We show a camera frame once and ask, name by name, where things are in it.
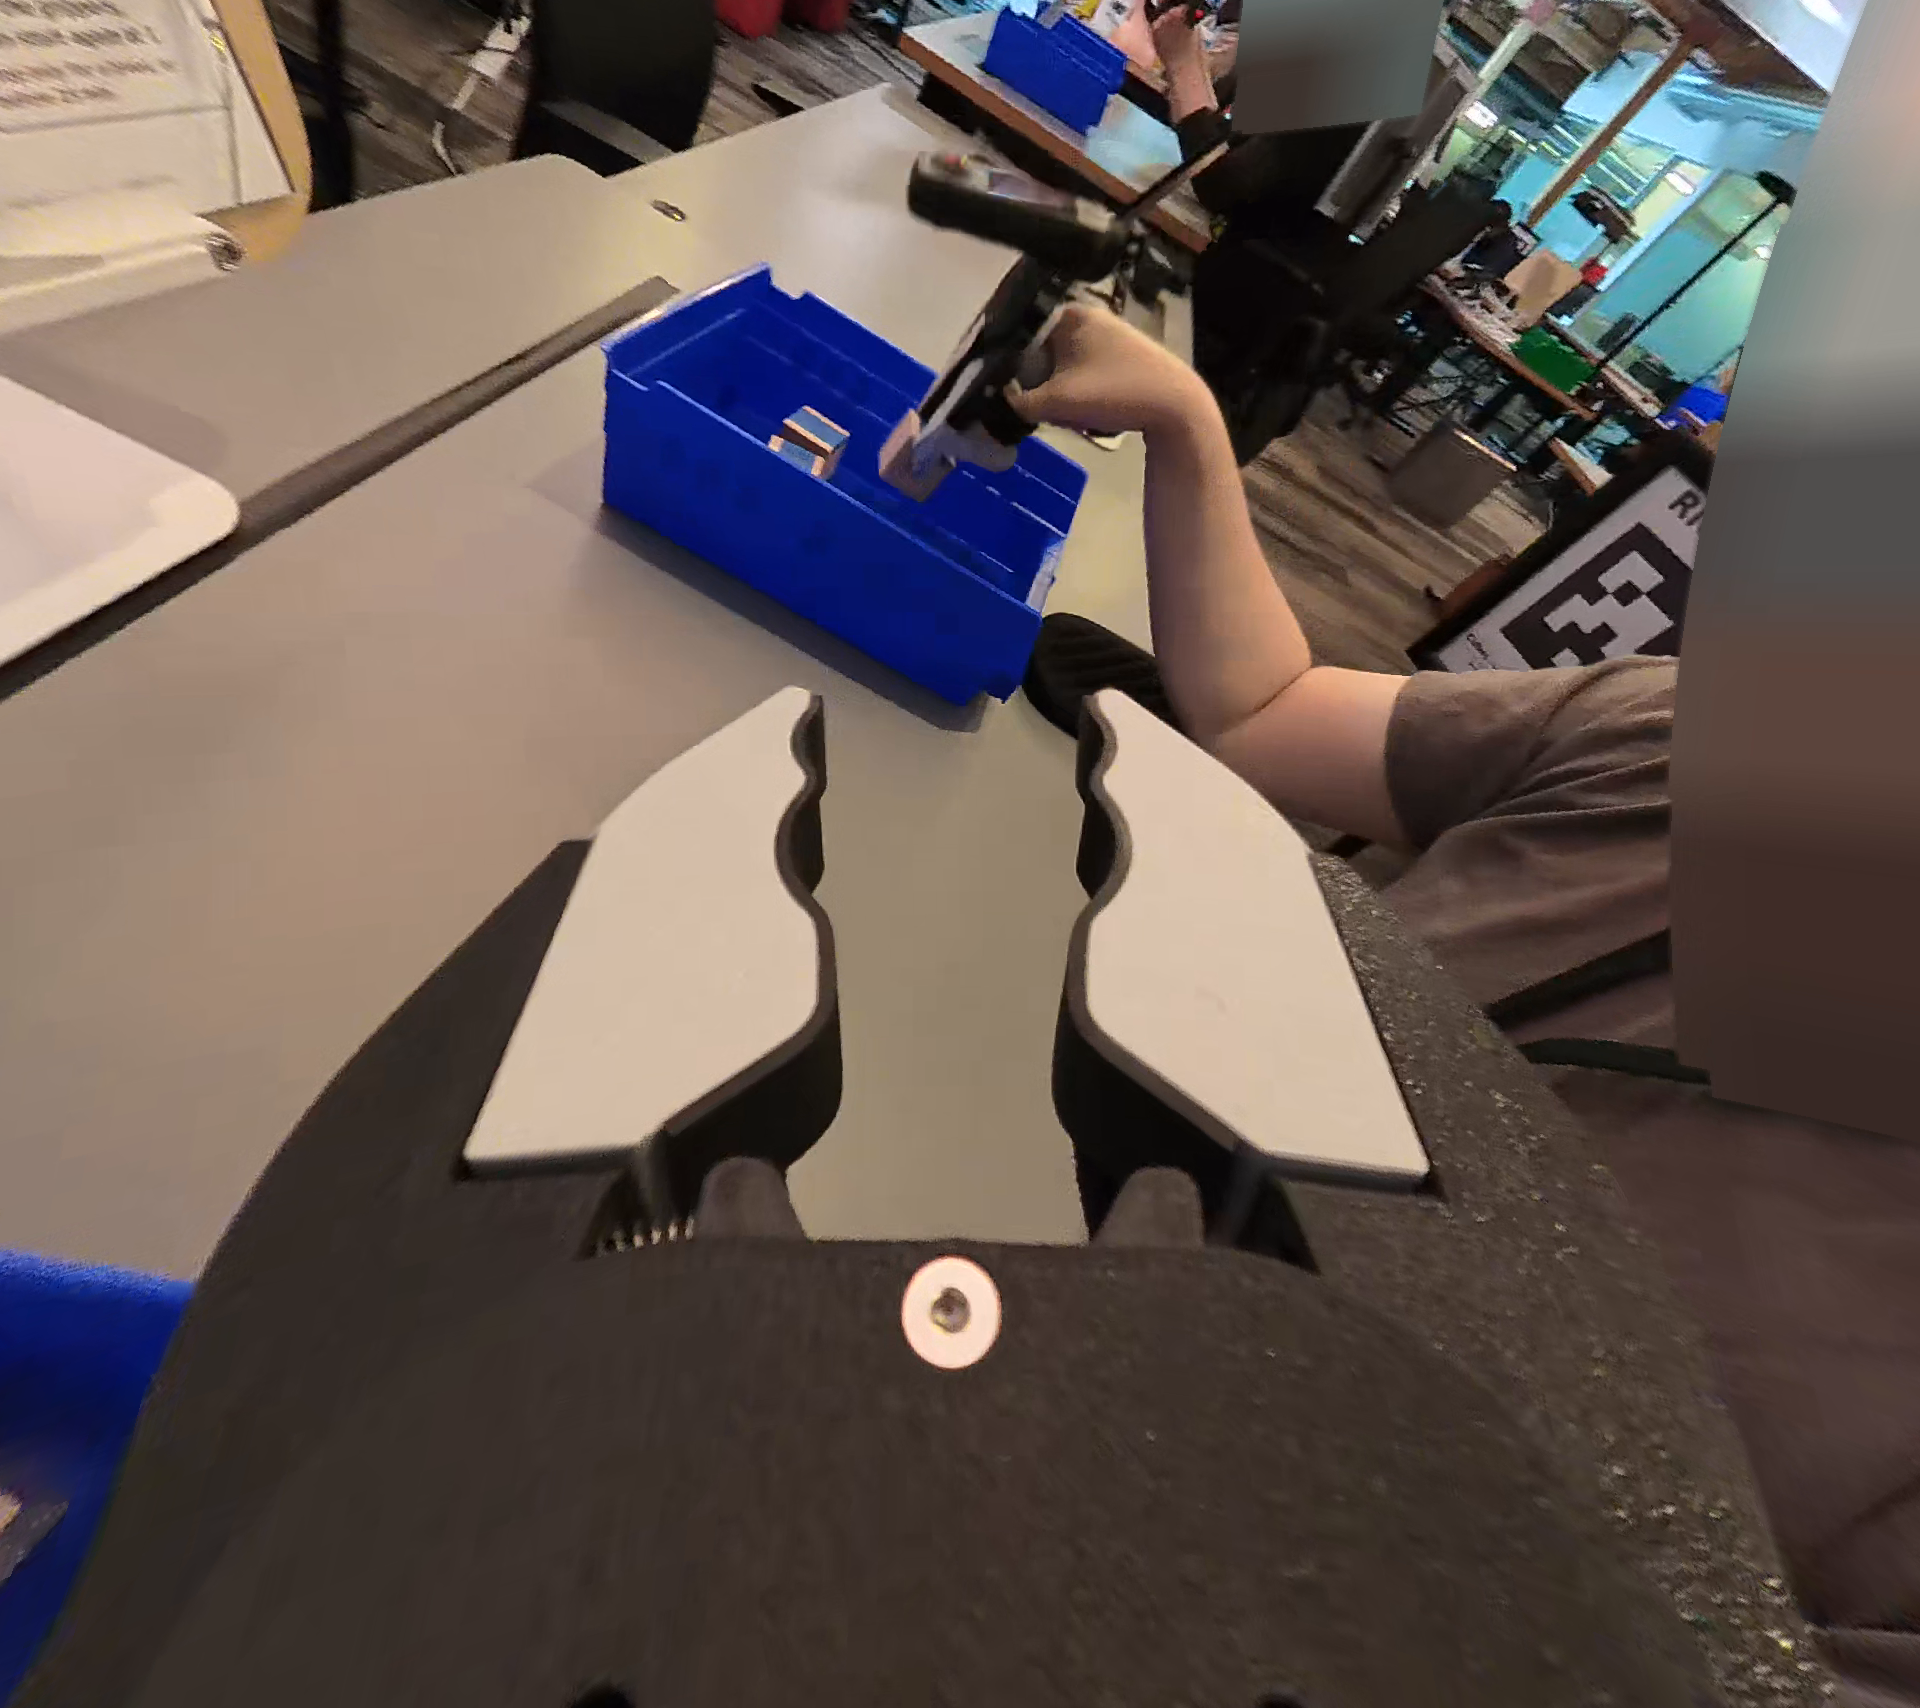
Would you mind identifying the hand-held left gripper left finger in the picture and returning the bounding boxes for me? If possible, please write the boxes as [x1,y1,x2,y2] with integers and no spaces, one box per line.
[462,689,846,1186]

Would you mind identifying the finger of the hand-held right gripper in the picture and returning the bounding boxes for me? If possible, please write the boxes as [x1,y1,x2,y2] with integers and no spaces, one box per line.
[914,414,1026,476]

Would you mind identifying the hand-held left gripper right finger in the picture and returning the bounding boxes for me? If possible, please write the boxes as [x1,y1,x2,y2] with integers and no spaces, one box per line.
[1055,689,1434,1192]

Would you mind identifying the blue plastic bin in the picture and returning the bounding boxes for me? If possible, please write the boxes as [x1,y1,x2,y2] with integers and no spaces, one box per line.
[982,9,1128,139]
[601,264,1093,709]
[0,1246,198,1697]

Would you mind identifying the person's right forearm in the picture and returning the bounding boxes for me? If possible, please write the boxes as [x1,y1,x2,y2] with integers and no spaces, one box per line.
[1141,395,1680,1036]

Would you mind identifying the person's right hand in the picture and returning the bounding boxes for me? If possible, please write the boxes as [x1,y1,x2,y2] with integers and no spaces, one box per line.
[1026,304,1212,444]

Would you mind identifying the wooden table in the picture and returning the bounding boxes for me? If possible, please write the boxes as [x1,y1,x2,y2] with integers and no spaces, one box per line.
[897,13,1220,252]

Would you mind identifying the black pad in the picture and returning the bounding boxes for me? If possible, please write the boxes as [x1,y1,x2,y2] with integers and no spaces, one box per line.
[1025,611,1168,739]

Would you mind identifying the grey metal trash can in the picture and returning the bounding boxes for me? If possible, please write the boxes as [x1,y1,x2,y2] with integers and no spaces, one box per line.
[1384,414,1520,529]

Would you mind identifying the green plastic bin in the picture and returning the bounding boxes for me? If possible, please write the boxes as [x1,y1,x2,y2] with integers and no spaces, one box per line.
[1506,324,1603,395]

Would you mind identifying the framed marker sign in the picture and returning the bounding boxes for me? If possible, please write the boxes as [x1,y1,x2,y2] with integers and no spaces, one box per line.
[1411,448,1708,678]

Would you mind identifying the black floor lamp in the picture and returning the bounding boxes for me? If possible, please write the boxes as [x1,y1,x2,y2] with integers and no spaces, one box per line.
[1617,171,1800,365]

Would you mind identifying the instruction sheet on clipboard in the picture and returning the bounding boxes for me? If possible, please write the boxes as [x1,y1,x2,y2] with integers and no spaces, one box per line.
[127,0,315,269]

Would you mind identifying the dark table cable cover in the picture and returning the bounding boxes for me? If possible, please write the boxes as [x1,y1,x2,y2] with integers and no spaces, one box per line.
[0,274,682,709]

